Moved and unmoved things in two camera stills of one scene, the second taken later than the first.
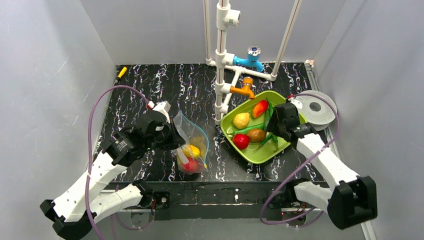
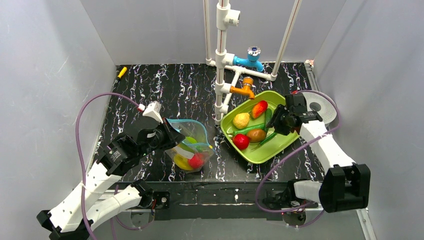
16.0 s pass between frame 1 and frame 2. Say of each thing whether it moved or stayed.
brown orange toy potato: stayed
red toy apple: stayed
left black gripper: stayed
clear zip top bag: moved
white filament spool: stayed
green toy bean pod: moved
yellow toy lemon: stayed
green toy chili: stayed
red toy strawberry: moved
